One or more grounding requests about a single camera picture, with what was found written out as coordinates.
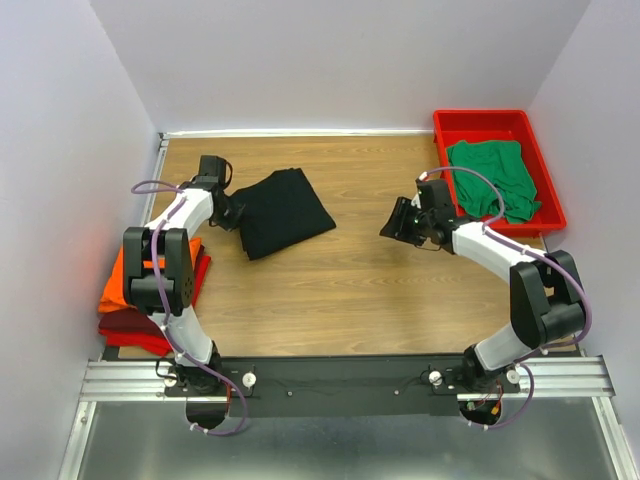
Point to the red plastic bin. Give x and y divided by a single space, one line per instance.
477 125

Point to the orange folded t shirt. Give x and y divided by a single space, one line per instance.
112 298

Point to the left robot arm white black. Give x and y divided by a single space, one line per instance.
159 277

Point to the red folded t shirt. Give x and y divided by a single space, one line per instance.
140 342

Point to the green t shirt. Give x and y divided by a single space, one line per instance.
500 162

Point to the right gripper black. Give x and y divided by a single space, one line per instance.
403 208

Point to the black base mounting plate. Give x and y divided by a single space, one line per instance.
340 386

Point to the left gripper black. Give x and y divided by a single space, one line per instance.
232 219

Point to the black t shirt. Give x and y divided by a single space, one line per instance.
278 212

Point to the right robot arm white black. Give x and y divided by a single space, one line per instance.
546 298

